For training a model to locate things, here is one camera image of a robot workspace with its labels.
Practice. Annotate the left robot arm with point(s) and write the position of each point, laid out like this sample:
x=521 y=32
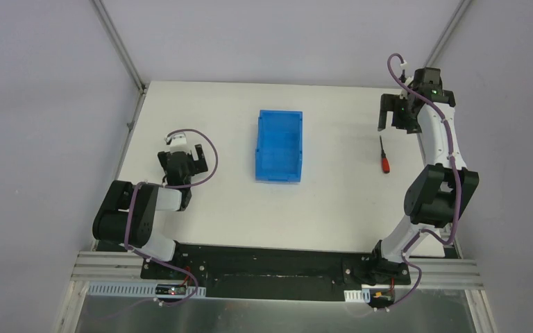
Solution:
x=126 y=216

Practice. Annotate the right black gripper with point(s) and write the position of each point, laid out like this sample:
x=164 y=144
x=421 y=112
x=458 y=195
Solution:
x=396 y=109

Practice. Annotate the left white cable duct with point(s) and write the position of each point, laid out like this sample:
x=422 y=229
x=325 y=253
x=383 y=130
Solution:
x=144 y=290

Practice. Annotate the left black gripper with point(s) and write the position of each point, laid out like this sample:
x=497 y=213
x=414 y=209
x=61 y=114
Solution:
x=182 y=161

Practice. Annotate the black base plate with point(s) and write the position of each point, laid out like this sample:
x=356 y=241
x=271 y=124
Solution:
x=274 y=274

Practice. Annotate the right white cable duct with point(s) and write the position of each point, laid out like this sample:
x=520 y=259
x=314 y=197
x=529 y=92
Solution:
x=360 y=296

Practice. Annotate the red handled screwdriver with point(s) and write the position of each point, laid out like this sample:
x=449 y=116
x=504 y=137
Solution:
x=384 y=161

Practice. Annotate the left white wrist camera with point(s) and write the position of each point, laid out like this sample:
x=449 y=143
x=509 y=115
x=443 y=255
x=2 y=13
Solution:
x=177 y=143

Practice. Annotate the aluminium frame rail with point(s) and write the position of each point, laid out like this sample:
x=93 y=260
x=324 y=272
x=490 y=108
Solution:
x=459 y=274

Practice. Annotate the blue plastic bin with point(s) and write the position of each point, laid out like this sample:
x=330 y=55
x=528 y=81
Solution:
x=279 y=148

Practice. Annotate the white cable duct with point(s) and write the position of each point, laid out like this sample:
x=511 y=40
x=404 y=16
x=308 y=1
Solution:
x=360 y=296
x=144 y=290

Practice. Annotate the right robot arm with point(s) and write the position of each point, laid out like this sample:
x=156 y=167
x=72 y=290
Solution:
x=440 y=193

